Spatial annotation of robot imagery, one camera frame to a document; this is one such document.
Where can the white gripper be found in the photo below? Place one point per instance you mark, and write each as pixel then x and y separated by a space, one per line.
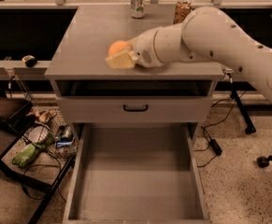
pixel 143 49

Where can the orange fruit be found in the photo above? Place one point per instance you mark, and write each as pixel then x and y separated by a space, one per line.
pixel 118 46

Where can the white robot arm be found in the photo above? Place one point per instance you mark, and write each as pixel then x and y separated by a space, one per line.
pixel 207 33

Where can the grey drawer cabinet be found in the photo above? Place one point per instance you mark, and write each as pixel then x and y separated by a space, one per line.
pixel 79 69

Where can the open middle drawer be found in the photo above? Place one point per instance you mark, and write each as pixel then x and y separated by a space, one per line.
pixel 136 176

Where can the green white soda can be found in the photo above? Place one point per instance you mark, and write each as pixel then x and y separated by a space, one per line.
pixel 137 8

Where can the gold soda can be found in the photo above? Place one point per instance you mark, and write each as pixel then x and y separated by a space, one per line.
pixel 182 10

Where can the small black round device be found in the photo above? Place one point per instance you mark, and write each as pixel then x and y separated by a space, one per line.
pixel 29 60

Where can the black side table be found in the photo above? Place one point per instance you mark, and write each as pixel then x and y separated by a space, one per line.
pixel 35 189

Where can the green chip bag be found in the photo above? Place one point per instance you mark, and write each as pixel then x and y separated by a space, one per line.
pixel 26 156

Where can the black tripod stand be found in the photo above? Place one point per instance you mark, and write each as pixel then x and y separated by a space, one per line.
pixel 250 127

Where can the black chair caster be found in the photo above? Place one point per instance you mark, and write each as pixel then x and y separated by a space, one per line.
pixel 263 161

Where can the top drawer with black handle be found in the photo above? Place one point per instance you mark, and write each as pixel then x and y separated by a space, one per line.
pixel 131 110

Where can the wire basket with clutter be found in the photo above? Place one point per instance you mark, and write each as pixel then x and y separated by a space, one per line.
pixel 52 133

